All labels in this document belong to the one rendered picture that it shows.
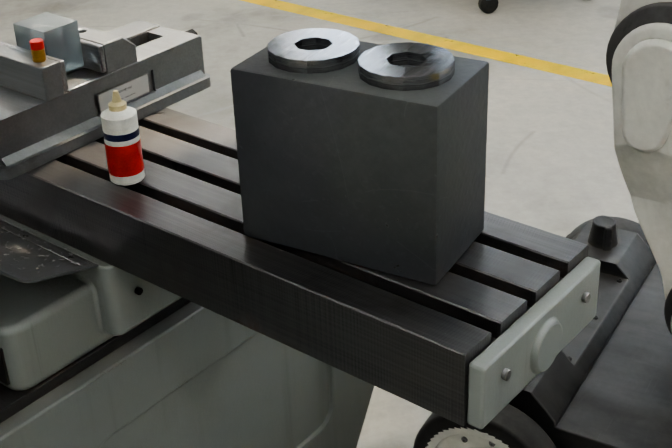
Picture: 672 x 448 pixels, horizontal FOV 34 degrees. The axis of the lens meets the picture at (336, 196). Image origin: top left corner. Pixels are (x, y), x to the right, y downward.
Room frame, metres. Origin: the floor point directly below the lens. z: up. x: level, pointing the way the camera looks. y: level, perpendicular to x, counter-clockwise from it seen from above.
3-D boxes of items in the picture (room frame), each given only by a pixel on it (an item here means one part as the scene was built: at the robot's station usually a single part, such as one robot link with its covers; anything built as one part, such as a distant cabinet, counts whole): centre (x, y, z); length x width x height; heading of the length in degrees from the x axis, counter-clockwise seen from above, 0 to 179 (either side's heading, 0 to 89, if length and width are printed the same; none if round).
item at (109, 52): (1.34, 0.31, 1.02); 0.12 x 0.06 x 0.04; 51
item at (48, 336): (1.26, 0.31, 0.79); 0.50 x 0.35 x 0.12; 140
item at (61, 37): (1.29, 0.35, 1.04); 0.06 x 0.05 x 0.06; 51
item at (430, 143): (0.98, -0.03, 1.03); 0.22 x 0.12 x 0.20; 60
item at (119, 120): (1.13, 0.24, 0.98); 0.04 x 0.04 x 0.11
